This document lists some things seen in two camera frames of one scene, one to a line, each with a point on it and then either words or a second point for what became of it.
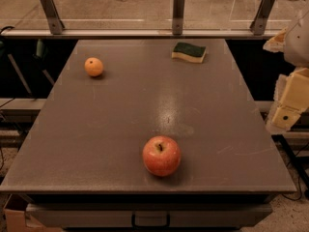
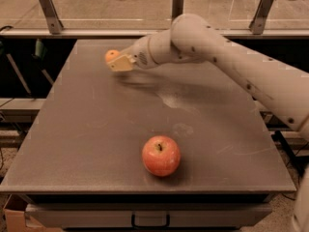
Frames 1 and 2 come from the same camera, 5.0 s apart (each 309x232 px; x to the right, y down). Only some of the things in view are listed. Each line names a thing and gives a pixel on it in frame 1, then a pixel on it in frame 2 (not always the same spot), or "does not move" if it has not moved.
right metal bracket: [260, 20] does not move
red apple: [161, 156] does not move
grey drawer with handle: [149, 216] does not move
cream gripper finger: [291, 100] -> [122, 63]
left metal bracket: [50, 11] does not move
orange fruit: [94, 66] -> [111, 54]
